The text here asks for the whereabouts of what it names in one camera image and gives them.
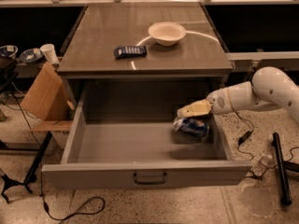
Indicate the white paper bowl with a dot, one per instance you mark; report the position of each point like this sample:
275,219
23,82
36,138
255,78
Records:
167,33

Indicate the blue pepsi can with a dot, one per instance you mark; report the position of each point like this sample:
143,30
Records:
195,127

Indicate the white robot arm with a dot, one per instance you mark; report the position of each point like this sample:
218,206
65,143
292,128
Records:
270,88

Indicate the dark blue snack bag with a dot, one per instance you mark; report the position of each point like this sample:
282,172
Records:
124,52

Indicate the open grey top drawer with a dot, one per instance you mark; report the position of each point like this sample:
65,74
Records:
106,147

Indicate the dark bowl with items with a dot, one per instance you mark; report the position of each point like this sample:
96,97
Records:
31,56

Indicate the blue bowl at left edge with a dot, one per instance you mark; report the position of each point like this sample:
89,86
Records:
8,51

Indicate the grey cabinet with glossy top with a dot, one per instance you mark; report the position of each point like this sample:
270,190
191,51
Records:
166,79

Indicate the black drawer handle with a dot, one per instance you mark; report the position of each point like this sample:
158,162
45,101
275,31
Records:
150,179

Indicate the clear plastic water bottle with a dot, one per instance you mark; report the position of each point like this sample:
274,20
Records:
262,165

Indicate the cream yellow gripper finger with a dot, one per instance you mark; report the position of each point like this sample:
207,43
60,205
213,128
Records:
195,109

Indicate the black metal stand leg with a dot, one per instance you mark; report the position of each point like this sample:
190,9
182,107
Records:
283,167

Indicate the white paper cup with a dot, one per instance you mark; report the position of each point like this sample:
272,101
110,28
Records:
49,52

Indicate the brown cardboard box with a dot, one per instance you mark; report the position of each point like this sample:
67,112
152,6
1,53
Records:
47,99

